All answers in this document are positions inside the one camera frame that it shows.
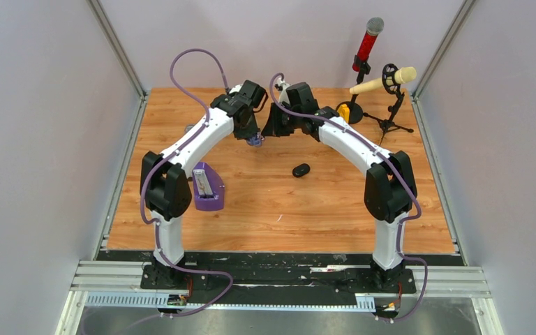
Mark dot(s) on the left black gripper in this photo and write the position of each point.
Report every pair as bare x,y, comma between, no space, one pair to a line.
254,129

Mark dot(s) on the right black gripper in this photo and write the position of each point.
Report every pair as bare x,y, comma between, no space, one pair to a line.
273,128

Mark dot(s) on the black earbud charging case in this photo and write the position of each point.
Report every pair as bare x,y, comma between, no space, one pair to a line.
301,170

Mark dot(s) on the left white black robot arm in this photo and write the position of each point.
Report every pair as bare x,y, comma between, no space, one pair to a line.
176,178

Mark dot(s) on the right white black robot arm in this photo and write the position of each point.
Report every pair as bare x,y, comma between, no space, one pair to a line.
390,189

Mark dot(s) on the clear glitter tube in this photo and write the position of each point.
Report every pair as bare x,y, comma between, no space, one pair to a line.
188,128

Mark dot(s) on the colourful toy block pile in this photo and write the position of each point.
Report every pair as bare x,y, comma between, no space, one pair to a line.
344,112

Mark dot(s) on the purple stapler box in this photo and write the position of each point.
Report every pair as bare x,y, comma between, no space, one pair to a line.
209,188

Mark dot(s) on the black tripod mic stand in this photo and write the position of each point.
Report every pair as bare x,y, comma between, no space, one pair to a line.
388,125

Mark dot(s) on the cream microphone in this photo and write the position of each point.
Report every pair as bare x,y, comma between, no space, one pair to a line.
396,77

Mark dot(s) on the red microphone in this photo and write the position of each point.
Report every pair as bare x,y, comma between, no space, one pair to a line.
373,28

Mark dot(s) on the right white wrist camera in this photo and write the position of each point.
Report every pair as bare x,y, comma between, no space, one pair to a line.
281,86

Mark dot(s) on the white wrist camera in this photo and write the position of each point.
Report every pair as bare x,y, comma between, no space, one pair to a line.
236,88
281,86

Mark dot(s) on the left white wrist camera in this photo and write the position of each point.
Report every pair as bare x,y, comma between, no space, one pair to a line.
236,88

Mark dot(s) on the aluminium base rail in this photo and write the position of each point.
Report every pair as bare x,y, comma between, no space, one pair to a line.
120,292

